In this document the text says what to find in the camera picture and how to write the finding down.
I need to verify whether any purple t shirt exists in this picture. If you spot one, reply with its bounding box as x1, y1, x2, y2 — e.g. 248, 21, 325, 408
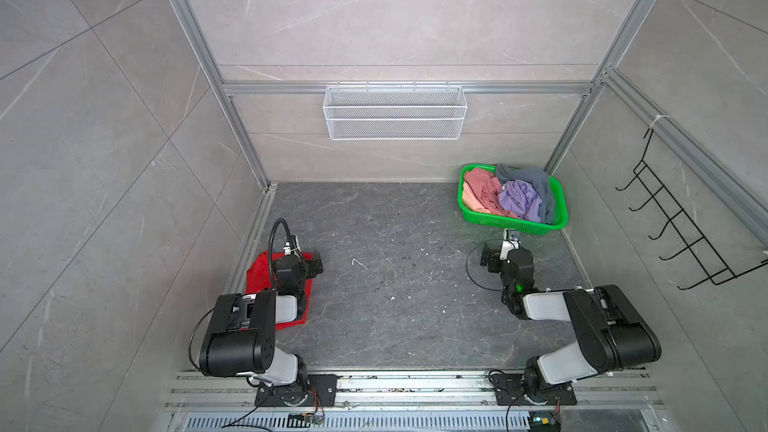
498, 179, 542, 223

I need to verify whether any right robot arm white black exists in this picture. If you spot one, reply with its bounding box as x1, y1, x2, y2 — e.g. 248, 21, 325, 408
480, 242, 662, 404

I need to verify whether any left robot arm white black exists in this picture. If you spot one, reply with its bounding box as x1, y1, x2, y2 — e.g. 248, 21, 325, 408
192, 251, 323, 388

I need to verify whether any red folded t shirt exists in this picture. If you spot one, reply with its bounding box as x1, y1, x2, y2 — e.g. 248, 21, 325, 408
245, 251, 310, 330

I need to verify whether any green plastic basket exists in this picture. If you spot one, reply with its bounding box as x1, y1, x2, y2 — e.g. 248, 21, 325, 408
457, 164, 568, 235

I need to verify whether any pink t shirt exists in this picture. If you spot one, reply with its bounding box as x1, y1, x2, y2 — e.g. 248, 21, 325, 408
461, 167, 518, 219

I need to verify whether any dark grey t shirt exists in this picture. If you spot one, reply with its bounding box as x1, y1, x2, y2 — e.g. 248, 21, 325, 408
495, 164, 556, 225

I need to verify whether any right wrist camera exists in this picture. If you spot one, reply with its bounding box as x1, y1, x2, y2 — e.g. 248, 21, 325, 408
499, 228, 520, 261

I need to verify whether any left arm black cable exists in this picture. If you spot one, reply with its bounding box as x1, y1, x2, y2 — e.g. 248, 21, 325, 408
267, 217, 295, 289

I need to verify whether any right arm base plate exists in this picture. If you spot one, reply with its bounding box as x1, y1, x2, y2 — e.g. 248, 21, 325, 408
487, 371, 577, 406

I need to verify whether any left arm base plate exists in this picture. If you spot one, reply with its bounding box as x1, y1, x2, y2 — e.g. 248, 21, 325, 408
254, 374, 338, 408

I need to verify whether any aluminium mounting rail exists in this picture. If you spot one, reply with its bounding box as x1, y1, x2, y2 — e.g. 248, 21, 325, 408
160, 369, 665, 412

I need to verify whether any white wire mesh shelf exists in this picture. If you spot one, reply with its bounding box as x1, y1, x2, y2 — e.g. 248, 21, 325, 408
322, 85, 468, 141

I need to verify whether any black wire hook rack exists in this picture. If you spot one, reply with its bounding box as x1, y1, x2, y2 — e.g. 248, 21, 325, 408
614, 128, 767, 291

